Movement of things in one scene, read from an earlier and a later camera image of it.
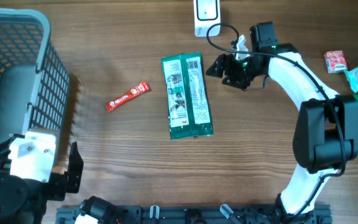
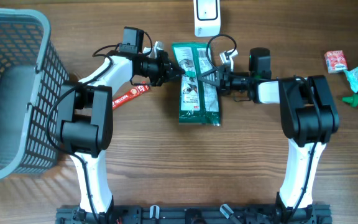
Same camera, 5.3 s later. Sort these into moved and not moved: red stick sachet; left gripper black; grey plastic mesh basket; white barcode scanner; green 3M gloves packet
Moved: left gripper black; green 3M gloves packet
Not moved: grey plastic mesh basket; white barcode scanner; red stick sachet
